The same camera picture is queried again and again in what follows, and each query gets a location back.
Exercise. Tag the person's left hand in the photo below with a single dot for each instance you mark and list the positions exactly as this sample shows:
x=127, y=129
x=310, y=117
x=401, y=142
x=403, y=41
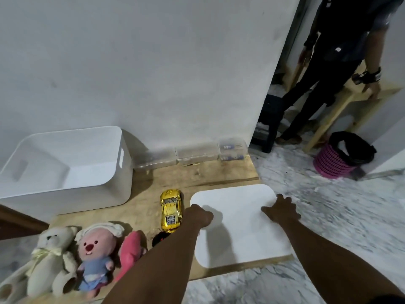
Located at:
x=197, y=216

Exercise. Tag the person's right hand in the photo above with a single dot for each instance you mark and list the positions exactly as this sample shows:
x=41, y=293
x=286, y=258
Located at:
x=282, y=211

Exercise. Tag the person's left fingers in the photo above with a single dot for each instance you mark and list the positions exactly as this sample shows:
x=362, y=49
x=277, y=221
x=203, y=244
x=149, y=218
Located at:
x=207, y=218

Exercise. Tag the person's right thumb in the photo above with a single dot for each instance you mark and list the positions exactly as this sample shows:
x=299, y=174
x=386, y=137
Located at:
x=267, y=212

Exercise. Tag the white plastic lid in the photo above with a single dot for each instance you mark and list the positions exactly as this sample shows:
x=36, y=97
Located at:
x=240, y=227

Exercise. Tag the person's right forearm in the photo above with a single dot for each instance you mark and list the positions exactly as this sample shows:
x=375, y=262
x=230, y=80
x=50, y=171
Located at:
x=329, y=265

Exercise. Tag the person's left forearm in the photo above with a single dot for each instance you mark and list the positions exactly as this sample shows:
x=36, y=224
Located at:
x=164, y=262

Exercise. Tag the yellow toy car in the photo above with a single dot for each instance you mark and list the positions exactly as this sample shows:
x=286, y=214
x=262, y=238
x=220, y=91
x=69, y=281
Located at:
x=171, y=208

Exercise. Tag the black toy car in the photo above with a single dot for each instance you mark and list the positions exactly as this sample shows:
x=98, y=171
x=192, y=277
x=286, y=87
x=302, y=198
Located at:
x=159, y=239

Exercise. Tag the clear plastic box blue contents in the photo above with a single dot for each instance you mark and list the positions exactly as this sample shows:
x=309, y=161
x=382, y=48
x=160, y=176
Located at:
x=232, y=150

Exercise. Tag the pink plush toy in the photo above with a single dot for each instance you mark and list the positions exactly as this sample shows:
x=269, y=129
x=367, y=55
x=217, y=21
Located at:
x=131, y=253

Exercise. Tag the pink waste basket black liner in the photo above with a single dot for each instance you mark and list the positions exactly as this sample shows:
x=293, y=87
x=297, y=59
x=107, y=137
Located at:
x=341, y=155

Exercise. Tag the black plastic stool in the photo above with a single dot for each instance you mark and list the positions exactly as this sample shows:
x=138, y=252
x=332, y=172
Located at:
x=272, y=113

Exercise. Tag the pink-faced plush doll blue dress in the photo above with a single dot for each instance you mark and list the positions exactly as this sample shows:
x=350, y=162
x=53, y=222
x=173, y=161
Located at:
x=95, y=250

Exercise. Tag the light wooden table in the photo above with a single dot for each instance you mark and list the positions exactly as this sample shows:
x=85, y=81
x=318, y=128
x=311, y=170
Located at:
x=341, y=102

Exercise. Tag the white plastic storage bin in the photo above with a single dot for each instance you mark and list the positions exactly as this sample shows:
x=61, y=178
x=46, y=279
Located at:
x=66, y=174

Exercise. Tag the cream teddy bear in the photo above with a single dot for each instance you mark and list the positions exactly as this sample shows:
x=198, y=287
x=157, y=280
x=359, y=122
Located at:
x=47, y=262

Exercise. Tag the dark brown wooden furniture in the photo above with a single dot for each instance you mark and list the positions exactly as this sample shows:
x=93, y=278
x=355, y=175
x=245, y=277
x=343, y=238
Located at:
x=19, y=223

